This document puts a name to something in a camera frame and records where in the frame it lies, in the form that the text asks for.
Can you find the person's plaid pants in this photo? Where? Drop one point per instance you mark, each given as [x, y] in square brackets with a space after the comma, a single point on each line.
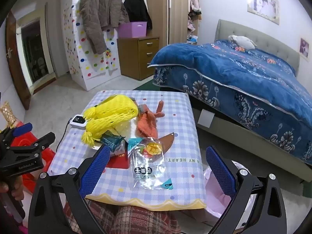
[126, 221]

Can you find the white polka dot cabinet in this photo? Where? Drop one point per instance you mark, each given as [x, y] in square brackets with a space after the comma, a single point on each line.
[97, 70]

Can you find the white plush toy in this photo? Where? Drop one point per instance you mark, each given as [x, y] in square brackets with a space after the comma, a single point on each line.
[243, 41]

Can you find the red plastic stool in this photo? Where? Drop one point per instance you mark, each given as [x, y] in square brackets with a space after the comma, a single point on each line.
[46, 156]

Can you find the grey upholstered bed frame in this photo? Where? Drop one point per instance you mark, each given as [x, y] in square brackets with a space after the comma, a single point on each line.
[243, 136]

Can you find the woven straw basket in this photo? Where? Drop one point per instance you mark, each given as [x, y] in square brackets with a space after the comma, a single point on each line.
[7, 114]

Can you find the pink trash bag bin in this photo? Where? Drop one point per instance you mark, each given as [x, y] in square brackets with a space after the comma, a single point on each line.
[212, 199]

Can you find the wooden drawer cabinet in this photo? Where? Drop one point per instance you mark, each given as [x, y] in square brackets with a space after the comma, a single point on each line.
[139, 58]

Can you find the brown wooden door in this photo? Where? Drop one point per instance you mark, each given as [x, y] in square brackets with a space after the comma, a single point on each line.
[17, 65]

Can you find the brown quilted jacket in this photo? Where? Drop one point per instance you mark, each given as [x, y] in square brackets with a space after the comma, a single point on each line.
[100, 9]

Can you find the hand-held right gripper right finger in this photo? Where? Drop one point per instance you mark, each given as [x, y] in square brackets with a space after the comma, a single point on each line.
[220, 173]

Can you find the clear plastic snack bag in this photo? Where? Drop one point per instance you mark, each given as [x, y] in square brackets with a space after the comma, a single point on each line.
[148, 170]

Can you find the white small device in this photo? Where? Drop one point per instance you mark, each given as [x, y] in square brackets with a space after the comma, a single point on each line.
[78, 121]

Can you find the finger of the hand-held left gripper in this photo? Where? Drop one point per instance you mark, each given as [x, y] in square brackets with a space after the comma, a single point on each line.
[41, 140]
[23, 128]

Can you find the wooden wardrobe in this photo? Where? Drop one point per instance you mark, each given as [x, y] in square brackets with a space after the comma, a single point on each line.
[178, 12]

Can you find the blue floral blanket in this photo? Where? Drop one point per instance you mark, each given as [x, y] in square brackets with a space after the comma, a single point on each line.
[231, 68]

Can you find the brown leather sheath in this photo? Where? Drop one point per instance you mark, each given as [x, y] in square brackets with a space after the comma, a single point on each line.
[168, 139]

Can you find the hanging pink clothes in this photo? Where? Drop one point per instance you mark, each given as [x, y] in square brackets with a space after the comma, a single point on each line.
[193, 1]

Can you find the small wall poster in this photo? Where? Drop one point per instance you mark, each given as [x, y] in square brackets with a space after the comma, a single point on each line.
[304, 47]

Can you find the orange knitted cloth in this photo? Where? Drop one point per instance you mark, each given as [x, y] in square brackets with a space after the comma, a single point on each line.
[146, 124]

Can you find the white paper sheet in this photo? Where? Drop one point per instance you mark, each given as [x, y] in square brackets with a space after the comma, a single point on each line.
[206, 118]

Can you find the red flat packet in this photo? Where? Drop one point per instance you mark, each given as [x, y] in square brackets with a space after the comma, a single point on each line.
[119, 162]

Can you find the person's left hand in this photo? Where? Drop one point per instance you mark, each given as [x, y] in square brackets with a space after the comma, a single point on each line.
[18, 191]

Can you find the teal snack wrapper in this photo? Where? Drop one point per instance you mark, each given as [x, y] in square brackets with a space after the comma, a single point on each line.
[111, 141]

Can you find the yellow foam fruit net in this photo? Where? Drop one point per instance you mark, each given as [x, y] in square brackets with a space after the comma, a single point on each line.
[109, 112]

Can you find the table with checked tablecloth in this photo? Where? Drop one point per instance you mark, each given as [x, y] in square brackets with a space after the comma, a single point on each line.
[175, 117]

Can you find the green floor mat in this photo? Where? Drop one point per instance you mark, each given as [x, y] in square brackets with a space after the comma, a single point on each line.
[146, 85]

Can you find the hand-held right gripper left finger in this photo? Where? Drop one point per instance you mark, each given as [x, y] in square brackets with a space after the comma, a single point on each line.
[93, 173]

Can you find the purple plastic basket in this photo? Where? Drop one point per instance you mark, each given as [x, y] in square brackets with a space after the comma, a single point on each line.
[132, 30]

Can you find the black jacket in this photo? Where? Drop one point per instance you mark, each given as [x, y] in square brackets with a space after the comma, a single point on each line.
[136, 7]

